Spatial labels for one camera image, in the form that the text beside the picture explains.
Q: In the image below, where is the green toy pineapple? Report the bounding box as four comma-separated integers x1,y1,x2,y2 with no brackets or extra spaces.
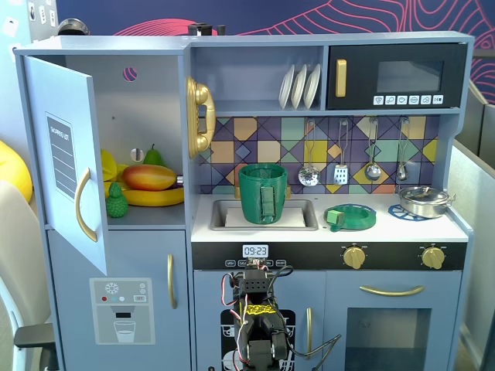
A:
104,181,129,220

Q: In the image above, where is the blue cabinet door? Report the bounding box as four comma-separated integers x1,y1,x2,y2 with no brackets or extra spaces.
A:
21,53,108,276

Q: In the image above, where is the green printed cup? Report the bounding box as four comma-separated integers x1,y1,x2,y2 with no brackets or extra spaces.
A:
237,163,289,226

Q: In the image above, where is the grey toy sink basin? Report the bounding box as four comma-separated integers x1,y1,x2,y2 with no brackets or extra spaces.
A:
210,198,319,232

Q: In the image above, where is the steel toy skimmer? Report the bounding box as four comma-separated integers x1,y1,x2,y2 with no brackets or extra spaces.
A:
297,118,321,186

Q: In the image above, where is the white digital clock display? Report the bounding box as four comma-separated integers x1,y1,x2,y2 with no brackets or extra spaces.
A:
242,244,269,258

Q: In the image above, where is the steel toy slotted spatula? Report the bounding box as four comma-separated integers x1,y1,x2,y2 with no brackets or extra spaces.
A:
333,118,349,186

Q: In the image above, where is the yellow toy banana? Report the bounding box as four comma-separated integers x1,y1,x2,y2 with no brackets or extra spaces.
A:
104,181,186,208

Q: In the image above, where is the green toy pear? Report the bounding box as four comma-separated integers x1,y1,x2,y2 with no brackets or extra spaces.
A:
142,144,166,168

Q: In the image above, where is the red yellow toy mango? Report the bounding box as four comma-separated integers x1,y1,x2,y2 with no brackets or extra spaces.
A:
121,164,179,192

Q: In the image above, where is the gold toy telephone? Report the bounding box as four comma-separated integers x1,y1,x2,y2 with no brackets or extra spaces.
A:
184,76,217,159

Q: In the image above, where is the white toy plate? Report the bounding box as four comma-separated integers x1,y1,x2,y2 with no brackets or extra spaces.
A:
302,63,322,111
290,63,309,111
278,63,297,111

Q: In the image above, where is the green round lid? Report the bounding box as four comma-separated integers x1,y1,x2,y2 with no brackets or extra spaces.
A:
323,203,377,233

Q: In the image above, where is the steel toy ladle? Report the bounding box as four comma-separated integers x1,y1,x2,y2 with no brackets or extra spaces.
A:
364,117,383,182

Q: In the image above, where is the gold stove knob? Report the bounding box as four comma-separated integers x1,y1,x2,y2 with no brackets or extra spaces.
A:
342,246,367,270
420,246,446,271

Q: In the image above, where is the yellow toy bell pepper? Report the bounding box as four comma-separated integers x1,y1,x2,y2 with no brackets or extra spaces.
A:
100,148,128,182

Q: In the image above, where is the blue toy kitchen unit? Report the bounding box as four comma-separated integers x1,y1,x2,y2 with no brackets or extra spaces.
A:
13,30,476,371

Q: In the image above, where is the blue round trivet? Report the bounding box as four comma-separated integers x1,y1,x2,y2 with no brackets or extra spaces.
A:
387,203,438,222

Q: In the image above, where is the steel toy spoon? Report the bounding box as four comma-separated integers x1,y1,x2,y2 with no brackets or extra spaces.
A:
394,117,411,182

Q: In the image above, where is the steel toy pot with lid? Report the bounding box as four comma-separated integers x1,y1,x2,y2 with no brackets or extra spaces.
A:
398,185,456,220

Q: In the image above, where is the grey ice dispenser panel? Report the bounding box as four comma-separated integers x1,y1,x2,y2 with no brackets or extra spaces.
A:
89,277,156,345

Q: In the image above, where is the black toy microwave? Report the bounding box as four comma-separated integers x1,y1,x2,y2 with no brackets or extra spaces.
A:
326,43,469,111

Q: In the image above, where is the light grey desk divider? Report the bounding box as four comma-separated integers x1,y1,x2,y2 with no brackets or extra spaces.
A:
450,138,495,371

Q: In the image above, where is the yellow beanbag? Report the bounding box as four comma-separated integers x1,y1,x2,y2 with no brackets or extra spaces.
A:
0,139,34,204

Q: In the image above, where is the shiny metal dome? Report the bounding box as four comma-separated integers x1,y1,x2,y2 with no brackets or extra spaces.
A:
56,18,90,36

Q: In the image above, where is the office chair with black armrest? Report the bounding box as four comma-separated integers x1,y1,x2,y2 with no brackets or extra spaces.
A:
0,179,59,371

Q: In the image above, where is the gold fridge door handle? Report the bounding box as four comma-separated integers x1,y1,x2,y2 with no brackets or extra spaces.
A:
166,253,178,310

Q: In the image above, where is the gold microwave handle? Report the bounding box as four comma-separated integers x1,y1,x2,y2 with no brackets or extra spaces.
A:
334,58,348,99

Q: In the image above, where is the gold dishwasher door handle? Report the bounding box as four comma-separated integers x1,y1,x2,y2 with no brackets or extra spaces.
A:
305,307,313,359

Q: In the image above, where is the gold curved door handle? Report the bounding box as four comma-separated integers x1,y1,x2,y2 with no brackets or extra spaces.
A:
75,166,99,243

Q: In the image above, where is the black cable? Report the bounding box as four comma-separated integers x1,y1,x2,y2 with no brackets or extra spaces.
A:
285,332,343,362

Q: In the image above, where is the gold oven door handle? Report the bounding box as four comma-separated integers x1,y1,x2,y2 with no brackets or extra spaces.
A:
359,284,425,298

